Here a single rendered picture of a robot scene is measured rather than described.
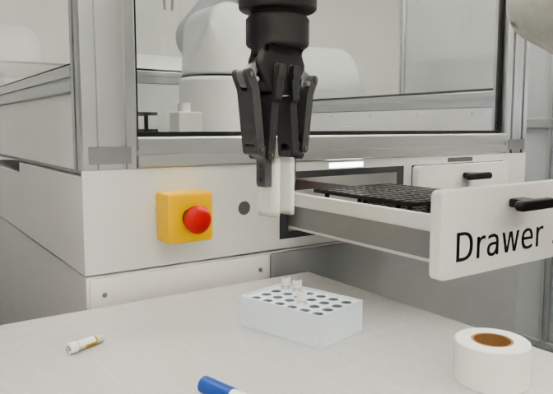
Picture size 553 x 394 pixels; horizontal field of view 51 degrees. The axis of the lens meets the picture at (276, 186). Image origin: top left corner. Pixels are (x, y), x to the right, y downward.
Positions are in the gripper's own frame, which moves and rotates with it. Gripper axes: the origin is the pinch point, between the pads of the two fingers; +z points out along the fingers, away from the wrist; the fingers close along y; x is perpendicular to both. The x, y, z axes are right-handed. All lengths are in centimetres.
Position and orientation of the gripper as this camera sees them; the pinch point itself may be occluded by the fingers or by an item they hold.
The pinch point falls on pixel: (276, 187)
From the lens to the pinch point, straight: 70.9
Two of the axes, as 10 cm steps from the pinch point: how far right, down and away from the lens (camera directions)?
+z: -0.1, 9.9, 1.1
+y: -6.6, 0.8, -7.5
